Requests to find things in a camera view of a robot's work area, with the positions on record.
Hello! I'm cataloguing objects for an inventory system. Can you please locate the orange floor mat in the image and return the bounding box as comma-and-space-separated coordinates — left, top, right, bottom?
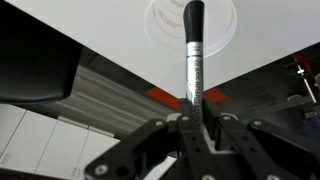
144, 85, 230, 111

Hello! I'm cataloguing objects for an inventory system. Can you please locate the red clamp with silver rod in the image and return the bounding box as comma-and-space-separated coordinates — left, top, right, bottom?
286, 53, 319, 104

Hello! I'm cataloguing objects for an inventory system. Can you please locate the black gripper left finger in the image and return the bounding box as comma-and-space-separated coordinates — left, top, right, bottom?
84, 98, 214, 180

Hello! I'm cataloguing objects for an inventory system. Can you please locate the black office chair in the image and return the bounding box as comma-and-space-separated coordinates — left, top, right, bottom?
0, 0, 84, 105

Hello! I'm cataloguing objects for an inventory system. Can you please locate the clear plastic measuring cup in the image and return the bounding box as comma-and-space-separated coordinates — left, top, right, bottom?
143, 0, 238, 59

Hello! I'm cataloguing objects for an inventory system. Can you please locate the black and silver marker pen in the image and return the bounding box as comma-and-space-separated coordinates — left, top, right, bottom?
182, 0, 206, 134

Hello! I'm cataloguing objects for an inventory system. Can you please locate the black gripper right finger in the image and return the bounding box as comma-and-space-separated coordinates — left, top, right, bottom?
203, 98, 318, 180

